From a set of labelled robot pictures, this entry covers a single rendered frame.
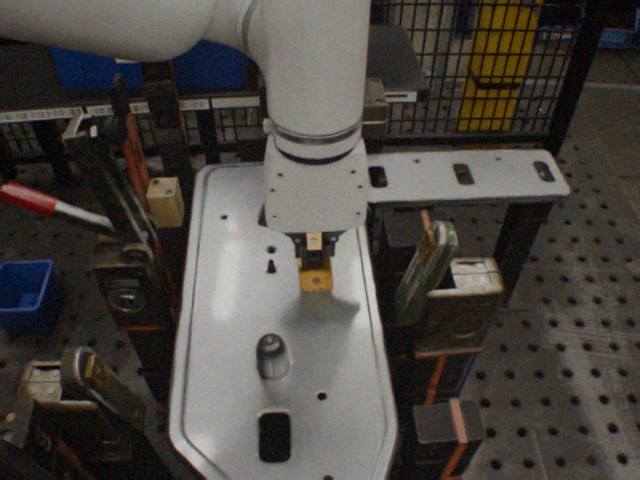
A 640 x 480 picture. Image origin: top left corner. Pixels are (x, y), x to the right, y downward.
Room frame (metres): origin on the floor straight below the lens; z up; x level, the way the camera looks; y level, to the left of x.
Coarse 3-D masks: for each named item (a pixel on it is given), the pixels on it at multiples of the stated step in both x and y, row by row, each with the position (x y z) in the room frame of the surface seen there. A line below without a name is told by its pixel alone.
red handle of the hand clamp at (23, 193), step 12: (0, 192) 0.39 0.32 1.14; (12, 192) 0.39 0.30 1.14; (24, 192) 0.40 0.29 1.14; (36, 192) 0.40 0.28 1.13; (24, 204) 0.39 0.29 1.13; (36, 204) 0.39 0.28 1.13; (48, 204) 0.39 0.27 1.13; (60, 204) 0.40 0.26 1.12; (48, 216) 0.39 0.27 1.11; (60, 216) 0.39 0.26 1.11; (72, 216) 0.39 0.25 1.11; (84, 216) 0.40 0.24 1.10; (96, 216) 0.41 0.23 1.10; (84, 228) 0.39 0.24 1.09; (96, 228) 0.40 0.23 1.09; (108, 228) 0.40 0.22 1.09; (120, 240) 0.40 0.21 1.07
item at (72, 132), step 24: (72, 120) 0.41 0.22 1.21; (96, 120) 0.42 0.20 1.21; (120, 120) 0.41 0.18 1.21; (72, 144) 0.39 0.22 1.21; (96, 144) 0.40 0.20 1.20; (120, 144) 0.40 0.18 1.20; (96, 168) 0.39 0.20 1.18; (120, 168) 0.42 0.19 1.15; (96, 192) 0.39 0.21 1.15; (120, 192) 0.41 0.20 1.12; (120, 216) 0.39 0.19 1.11; (144, 216) 0.42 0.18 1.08; (144, 240) 0.39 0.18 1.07
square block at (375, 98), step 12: (372, 84) 0.72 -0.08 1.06; (372, 96) 0.68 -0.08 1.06; (384, 96) 0.68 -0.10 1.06; (372, 108) 0.66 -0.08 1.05; (384, 108) 0.66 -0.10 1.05; (372, 120) 0.66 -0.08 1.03; (384, 120) 0.66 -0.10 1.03; (372, 132) 0.66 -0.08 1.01; (384, 132) 0.66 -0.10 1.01; (372, 144) 0.66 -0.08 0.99; (372, 168) 0.66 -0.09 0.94; (372, 180) 0.66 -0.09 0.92; (372, 204) 0.66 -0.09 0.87; (372, 216) 0.66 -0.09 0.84; (372, 228) 0.66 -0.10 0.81; (372, 240) 0.66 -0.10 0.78
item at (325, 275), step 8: (320, 240) 0.45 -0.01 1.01; (312, 248) 0.44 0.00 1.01; (320, 248) 0.44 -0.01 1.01; (312, 256) 0.42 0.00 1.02; (320, 256) 0.42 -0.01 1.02; (312, 264) 0.41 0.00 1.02; (320, 264) 0.41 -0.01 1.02; (304, 272) 0.40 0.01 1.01; (312, 272) 0.40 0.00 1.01; (320, 272) 0.40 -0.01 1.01; (328, 272) 0.40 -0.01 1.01; (304, 280) 0.39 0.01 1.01; (312, 280) 0.39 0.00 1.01; (320, 280) 0.39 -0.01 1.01; (328, 280) 0.39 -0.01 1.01; (304, 288) 0.38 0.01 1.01; (312, 288) 0.38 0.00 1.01; (320, 288) 0.38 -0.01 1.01; (328, 288) 0.38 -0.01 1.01
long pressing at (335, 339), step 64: (192, 192) 0.55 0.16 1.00; (256, 192) 0.55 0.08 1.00; (192, 256) 0.43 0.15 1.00; (256, 256) 0.43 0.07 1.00; (192, 320) 0.34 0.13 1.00; (256, 320) 0.34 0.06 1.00; (320, 320) 0.34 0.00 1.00; (192, 384) 0.27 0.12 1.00; (256, 384) 0.27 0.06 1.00; (320, 384) 0.27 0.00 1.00; (384, 384) 0.27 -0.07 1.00; (192, 448) 0.20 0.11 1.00; (256, 448) 0.20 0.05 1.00; (320, 448) 0.20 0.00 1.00; (384, 448) 0.20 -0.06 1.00
